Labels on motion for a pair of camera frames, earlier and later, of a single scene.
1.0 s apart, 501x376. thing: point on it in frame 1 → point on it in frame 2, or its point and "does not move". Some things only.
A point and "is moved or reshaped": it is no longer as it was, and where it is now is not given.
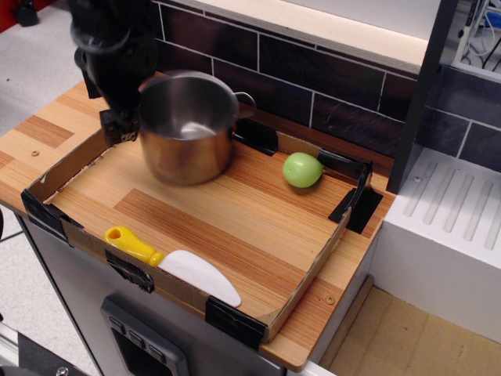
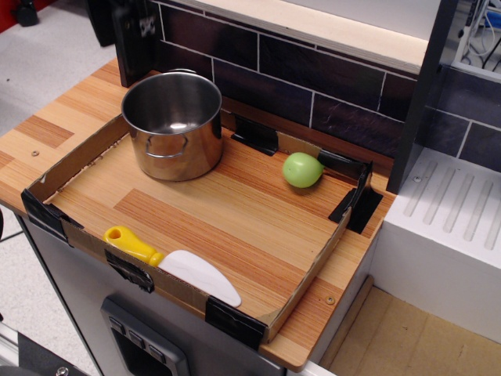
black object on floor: (27, 15) does not move
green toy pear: (301, 169) does not move
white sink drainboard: (439, 244) does not move
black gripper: (116, 54) → (131, 26)
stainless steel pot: (187, 119) is moved or reshaped
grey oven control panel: (141, 348) does not move
